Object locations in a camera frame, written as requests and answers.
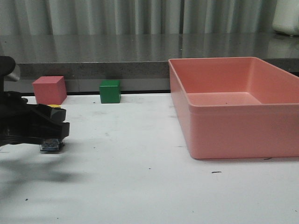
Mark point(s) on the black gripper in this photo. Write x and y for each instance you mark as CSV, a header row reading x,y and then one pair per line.
x,y
16,127

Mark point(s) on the yellow mushroom push button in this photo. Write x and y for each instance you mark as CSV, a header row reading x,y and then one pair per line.
x,y
52,145

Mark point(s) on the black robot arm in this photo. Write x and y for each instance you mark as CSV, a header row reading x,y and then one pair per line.
x,y
10,71

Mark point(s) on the pink cube block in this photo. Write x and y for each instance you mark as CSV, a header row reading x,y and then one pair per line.
x,y
50,90

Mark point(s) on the green cube block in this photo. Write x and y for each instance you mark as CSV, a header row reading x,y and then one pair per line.
x,y
110,91

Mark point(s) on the grey pleated curtain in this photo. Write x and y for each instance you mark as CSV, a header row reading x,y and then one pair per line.
x,y
134,17

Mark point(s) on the dark grey counter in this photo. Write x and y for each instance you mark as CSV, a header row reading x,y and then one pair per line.
x,y
140,62

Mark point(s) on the pink plastic bin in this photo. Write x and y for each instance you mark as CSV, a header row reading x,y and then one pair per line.
x,y
235,107

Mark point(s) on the white appliance on counter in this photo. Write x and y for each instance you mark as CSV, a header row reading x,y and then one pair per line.
x,y
286,17

